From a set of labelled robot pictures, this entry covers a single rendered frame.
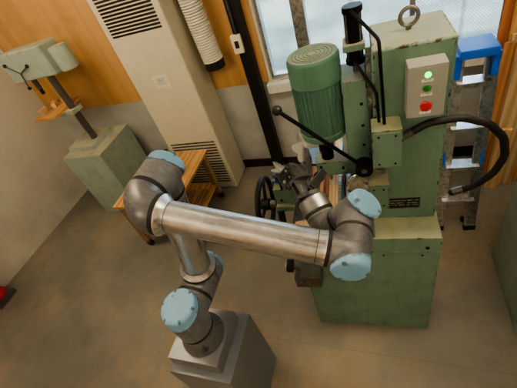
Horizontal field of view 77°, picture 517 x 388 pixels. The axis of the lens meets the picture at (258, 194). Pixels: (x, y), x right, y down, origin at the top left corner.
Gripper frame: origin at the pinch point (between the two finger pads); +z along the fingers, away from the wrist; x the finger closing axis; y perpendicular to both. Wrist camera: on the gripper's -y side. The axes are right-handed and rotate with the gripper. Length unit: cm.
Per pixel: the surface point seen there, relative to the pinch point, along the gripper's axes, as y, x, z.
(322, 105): -12.1, -12.9, 7.5
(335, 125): -19.9, -8.3, 2.7
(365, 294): -62, 52, -54
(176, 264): -31, 179, 26
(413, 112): -21.1, -30.8, -12.7
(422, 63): -15.6, -41.9, -5.8
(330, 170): -32.2, 11.3, -3.8
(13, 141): 55, 233, 200
